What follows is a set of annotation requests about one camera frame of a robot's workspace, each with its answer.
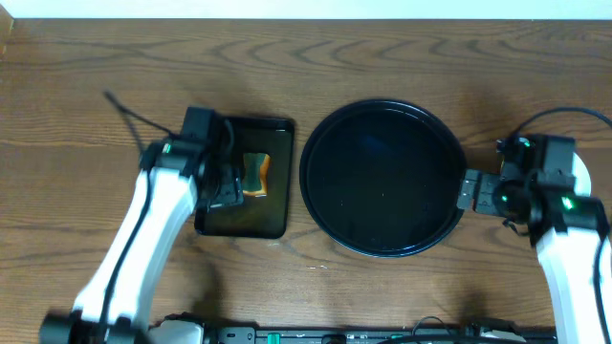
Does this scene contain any orange green scrub sponge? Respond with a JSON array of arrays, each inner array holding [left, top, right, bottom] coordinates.
[[242, 153, 271, 197]]

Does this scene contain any light blue plate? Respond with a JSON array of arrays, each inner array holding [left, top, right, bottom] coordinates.
[[572, 153, 592, 197]]

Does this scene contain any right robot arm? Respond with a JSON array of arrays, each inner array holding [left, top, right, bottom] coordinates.
[[457, 165, 611, 343]]

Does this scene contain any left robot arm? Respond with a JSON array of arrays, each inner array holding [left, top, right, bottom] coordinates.
[[38, 138, 240, 343]]

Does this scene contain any black rectangular tray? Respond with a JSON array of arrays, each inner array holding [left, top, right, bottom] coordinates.
[[194, 117, 295, 239]]

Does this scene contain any black round tray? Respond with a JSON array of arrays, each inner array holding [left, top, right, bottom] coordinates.
[[299, 98, 467, 258]]

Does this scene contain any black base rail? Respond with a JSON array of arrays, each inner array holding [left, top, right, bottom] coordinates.
[[205, 325, 558, 344]]

